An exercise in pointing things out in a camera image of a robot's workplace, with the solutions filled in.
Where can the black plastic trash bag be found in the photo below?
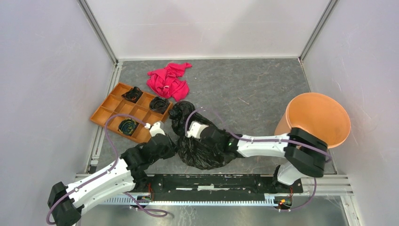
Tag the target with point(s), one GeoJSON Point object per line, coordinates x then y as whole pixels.
{"type": "Point", "coordinates": [193, 146]}

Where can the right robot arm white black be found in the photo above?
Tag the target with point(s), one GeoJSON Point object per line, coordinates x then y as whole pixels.
{"type": "Point", "coordinates": [306, 155]}

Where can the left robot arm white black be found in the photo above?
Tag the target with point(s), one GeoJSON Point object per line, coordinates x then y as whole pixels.
{"type": "Point", "coordinates": [67, 203]}

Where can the orange trash bin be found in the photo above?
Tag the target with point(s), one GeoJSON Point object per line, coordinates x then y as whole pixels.
{"type": "Point", "coordinates": [319, 115]}

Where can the black bag roll middle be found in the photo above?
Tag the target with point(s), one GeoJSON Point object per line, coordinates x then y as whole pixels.
{"type": "Point", "coordinates": [159, 105]}

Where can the black bag roll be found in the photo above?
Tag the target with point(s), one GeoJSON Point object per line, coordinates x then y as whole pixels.
{"type": "Point", "coordinates": [133, 95]}
{"type": "Point", "coordinates": [127, 126]}
{"type": "Point", "coordinates": [159, 105]}

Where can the crumpled red cloth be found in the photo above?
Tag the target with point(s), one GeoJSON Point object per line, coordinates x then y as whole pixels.
{"type": "Point", "coordinates": [166, 83]}

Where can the black bag roll back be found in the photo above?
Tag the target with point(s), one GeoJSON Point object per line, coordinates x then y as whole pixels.
{"type": "Point", "coordinates": [133, 95]}

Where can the orange compartment tray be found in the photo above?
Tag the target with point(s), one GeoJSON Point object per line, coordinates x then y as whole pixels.
{"type": "Point", "coordinates": [115, 104]}

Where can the black bag roll front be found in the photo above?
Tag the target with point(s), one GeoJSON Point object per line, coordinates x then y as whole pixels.
{"type": "Point", "coordinates": [127, 126]}

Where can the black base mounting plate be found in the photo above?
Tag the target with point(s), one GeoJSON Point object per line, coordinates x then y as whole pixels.
{"type": "Point", "coordinates": [213, 187]}

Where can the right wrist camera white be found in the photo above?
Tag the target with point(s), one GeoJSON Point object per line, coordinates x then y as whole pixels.
{"type": "Point", "coordinates": [195, 130]}

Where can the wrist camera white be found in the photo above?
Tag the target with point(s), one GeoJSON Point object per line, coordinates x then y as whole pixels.
{"type": "Point", "coordinates": [156, 128]}
{"type": "Point", "coordinates": [195, 130]}

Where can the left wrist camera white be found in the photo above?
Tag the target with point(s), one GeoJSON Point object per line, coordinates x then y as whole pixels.
{"type": "Point", "coordinates": [156, 128]}

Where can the white slotted cable duct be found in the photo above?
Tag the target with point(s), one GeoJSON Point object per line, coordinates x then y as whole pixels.
{"type": "Point", "coordinates": [125, 200]}

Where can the left aluminium corner post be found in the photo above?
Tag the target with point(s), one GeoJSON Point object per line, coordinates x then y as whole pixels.
{"type": "Point", "coordinates": [97, 29]}

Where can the aluminium corner post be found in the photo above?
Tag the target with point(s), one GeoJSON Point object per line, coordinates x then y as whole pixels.
{"type": "Point", "coordinates": [318, 28]}
{"type": "Point", "coordinates": [97, 29]}

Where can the aluminium frame rail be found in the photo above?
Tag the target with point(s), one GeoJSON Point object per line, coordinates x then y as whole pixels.
{"type": "Point", "coordinates": [329, 185]}

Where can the right aluminium corner post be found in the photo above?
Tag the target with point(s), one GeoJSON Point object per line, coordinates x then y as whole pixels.
{"type": "Point", "coordinates": [318, 28]}

